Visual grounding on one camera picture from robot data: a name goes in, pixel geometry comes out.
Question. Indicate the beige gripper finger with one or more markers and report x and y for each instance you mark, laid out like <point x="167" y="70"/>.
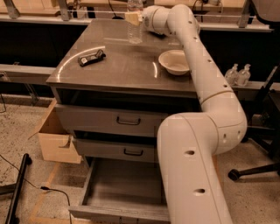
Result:
<point x="134" y="17"/>

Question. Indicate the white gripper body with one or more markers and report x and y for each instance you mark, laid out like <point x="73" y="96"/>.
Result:
<point x="146" y="17"/>

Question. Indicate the clear plastic water bottle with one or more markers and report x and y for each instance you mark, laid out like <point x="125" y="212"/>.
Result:
<point x="135" y="32"/>

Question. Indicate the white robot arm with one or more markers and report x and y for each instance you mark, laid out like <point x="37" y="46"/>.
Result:
<point x="187" y="142"/>

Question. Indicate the grey drawer cabinet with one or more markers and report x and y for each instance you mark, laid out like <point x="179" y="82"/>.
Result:
<point x="129" y="78"/>

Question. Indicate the grey top drawer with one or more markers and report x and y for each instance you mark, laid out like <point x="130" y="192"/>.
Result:
<point x="109" y="120"/>

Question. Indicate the grey middle drawer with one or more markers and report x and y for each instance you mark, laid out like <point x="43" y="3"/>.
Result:
<point x="123" y="151"/>

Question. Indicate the grey open bottom drawer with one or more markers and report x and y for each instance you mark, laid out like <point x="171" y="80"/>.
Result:
<point x="122" y="192"/>

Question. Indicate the white paper bowl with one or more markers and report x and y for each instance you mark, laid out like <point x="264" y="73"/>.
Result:
<point x="174" y="61"/>

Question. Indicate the cardboard box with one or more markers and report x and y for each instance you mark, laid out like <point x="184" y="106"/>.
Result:
<point x="55" y="143"/>

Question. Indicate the black office chair base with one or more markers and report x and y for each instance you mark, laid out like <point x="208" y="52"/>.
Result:
<point x="263" y="115"/>

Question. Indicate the black stand leg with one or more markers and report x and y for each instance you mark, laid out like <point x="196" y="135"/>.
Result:
<point x="11" y="216"/>

